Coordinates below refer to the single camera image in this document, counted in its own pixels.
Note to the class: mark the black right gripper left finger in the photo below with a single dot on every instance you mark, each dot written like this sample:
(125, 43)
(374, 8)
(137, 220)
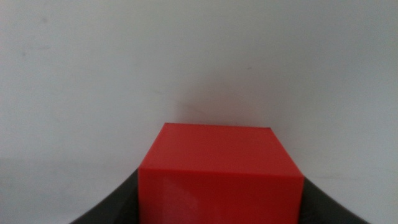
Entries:
(119, 207)

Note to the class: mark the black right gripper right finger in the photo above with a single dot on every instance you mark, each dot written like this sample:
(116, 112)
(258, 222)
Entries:
(320, 210)

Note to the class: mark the red cube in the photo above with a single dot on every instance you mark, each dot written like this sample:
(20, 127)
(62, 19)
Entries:
(220, 174)

